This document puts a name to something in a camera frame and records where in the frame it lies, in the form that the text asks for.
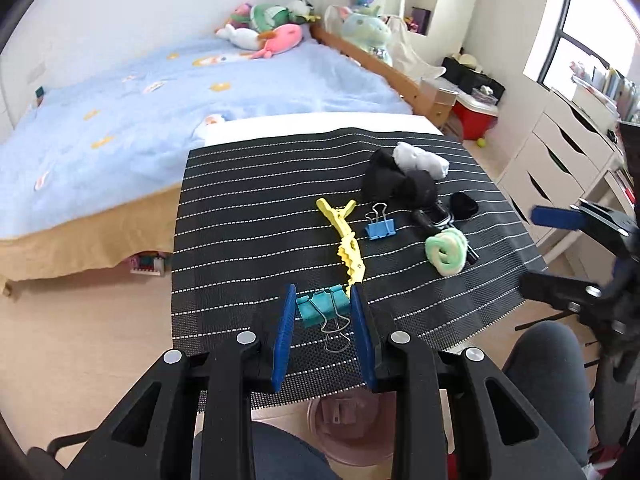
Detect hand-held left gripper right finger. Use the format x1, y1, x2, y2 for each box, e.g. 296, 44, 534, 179
350, 285, 586, 480

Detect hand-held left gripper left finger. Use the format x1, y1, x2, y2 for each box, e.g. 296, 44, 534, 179
62, 284, 299, 480

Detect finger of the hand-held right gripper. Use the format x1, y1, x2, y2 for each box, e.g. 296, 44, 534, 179
520, 270, 616, 321
531, 200, 640, 248

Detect teal binder clip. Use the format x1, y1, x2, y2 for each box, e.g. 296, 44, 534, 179
295, 285, 353, 357

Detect pink plastic bin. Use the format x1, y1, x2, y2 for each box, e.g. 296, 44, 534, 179
306, 394, 401, 466

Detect white sock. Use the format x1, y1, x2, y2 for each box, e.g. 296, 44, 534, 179
392, 141, 450, 180

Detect white drawer cabinet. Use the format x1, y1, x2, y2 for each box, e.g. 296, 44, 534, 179
500, 87, 631, 271

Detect small black cloth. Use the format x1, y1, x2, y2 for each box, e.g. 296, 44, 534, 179
449, 192, 479, 221

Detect person's right leg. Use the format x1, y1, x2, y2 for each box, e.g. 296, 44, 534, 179
502, 321, 593, 466

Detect person's leg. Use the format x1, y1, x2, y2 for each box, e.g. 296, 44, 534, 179
192, 420, 346, 480
502, 321, 593, 466

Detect yellow hair clip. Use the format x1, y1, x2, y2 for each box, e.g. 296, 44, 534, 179
316, 198, 367, 286

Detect black striped mat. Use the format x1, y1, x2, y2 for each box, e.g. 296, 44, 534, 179
171, 127, 548, 408

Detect blue binder clip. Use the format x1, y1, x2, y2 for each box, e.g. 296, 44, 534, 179
364, 203, 397, 241

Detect person's left leg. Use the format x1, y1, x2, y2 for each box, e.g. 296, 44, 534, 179
192, 420, 346, 480

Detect red cooler box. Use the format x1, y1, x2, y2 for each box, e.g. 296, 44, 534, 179
452, 92, 500, 141

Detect black plastic clip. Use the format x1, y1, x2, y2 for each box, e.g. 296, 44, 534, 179
412, 201, 458, 236

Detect books on cabinet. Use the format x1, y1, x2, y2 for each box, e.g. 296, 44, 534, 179
570, 60, 640, 126

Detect colourful toy blocks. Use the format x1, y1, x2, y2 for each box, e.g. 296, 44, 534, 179
129, 252, 167, 276

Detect wooden nightstand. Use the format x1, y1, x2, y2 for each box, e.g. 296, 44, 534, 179
420, 96, 453, 128

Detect black rolled sock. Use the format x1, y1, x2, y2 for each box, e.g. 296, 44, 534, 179
361, 149, 438, 208

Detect black bag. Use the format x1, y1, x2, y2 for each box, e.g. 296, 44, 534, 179
441, 56, 506, 106

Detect window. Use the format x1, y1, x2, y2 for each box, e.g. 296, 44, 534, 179
525, 0, 640, 91

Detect white tote bag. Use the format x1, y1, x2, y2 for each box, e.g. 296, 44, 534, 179
385, 17, 446, 81

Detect beige bed sheet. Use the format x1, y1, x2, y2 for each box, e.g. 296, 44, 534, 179
0, 185, 183, 283

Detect teal unicorn plush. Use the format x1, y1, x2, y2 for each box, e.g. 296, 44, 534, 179
325, 4, 393, 57

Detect bed with blue cover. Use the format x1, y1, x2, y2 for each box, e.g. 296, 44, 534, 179
0, 37, 413, 241

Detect pink whale plush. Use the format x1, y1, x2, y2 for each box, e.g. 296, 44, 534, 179
250, 24, 305, 60

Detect white plush toy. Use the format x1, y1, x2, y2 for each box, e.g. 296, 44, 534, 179
216, 22, 261, 51

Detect green plush toy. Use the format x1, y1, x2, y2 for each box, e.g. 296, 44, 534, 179
249, 4, 301, 31

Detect white duck plush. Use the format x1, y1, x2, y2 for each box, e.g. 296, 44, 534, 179
289, 0, 321, 23

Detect green squishy ring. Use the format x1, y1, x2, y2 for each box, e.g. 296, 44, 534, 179
425, 228, 469, 277

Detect wooden bed frame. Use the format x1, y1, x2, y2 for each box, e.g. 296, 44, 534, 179
310, 25, 441, 121

